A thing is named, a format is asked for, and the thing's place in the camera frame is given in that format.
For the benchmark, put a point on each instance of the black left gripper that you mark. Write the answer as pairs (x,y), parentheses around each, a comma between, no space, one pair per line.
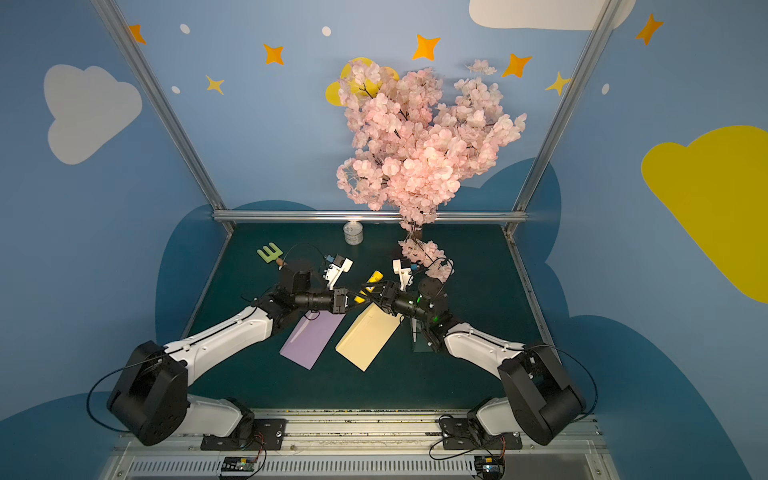
(339,300)

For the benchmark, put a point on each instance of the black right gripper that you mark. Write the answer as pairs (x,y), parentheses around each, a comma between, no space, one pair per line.
(390,297)

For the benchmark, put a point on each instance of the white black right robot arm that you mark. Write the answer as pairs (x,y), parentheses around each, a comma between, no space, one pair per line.
(540,400)

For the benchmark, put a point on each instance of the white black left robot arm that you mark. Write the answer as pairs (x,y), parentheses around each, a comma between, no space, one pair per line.
(151,398)

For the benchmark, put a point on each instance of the purple envelope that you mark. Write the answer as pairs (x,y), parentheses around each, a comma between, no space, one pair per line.
(310,337)

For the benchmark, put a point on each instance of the cream yellow envelope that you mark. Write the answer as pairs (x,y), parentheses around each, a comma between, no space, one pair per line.
(367,336)

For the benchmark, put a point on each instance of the dark green envelope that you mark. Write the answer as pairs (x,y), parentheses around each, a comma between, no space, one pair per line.
(419,343)

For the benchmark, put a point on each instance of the silver tin can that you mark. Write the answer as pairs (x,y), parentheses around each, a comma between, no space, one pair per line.
(353,233)

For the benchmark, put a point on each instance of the pink cherry blossom tree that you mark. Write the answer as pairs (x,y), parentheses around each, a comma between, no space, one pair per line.
(412,152)

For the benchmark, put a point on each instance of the left green circuit board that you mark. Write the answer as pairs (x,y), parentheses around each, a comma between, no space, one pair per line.
(239,466)

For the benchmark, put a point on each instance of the green circuit board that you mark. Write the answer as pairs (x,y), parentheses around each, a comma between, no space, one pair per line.
(239,466)
(488,468)

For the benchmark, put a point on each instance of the right green circuit board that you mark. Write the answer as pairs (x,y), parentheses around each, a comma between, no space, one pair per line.
(488,468)

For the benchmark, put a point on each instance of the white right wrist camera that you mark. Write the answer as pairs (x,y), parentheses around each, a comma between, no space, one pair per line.
(404,269)

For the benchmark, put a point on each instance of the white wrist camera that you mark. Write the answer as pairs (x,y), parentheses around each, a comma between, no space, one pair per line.
(337,265)
(404,269)

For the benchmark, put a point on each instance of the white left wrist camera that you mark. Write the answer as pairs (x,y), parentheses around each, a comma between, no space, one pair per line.
(337,265)

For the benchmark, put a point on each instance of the yellow-green garden fork wooden handle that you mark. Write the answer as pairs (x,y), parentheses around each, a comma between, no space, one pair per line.
(271,253)

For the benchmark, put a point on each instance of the aluminium front mounting rail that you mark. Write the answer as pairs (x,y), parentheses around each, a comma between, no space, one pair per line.
(367,444)

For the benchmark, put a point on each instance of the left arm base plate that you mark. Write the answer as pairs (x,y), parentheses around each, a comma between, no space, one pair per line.
(249,435)

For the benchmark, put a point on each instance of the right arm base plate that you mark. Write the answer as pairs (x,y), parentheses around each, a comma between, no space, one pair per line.
(463,433)

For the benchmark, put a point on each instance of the right aluminium frame post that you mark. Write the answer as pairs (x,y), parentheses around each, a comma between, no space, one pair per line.
(584,68)

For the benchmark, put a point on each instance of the aluminium frame post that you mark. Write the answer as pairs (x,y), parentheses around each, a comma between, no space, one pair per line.
(584,68)
(115,23)

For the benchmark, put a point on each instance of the left aluminium frame post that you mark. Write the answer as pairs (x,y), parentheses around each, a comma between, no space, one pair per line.
(115,23)

